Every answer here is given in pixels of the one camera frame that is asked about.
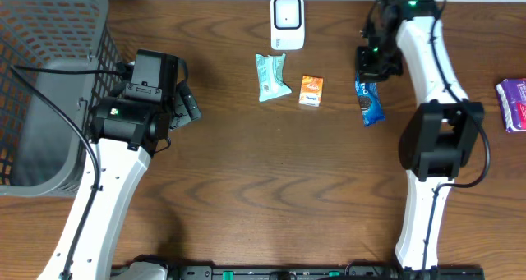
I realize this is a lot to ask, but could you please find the blue cookie package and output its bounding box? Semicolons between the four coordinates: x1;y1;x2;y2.
355;76;385;126

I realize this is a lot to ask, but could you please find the orange white snack bar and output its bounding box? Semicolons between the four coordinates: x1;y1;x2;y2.
298;75;324;107

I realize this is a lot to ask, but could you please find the teal wet wipes pack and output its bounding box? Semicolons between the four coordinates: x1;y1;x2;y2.
255;53;292;103

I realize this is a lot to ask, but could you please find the red purple pad package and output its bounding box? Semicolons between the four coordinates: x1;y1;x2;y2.
496;78;525;133

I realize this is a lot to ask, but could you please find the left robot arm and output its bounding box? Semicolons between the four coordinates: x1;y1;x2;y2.
39;49;201;279

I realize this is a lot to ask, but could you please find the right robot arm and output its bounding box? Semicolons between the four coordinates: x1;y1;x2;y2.
356;0;491;275

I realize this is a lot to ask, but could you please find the white barcode scanner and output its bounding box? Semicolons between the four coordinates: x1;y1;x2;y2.
270;0;306;51

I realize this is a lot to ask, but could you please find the grey plastic mesh basket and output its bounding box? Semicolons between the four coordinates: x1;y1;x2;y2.
1;0;122;197

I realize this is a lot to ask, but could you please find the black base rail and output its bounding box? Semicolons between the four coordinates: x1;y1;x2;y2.
109;255;486;280

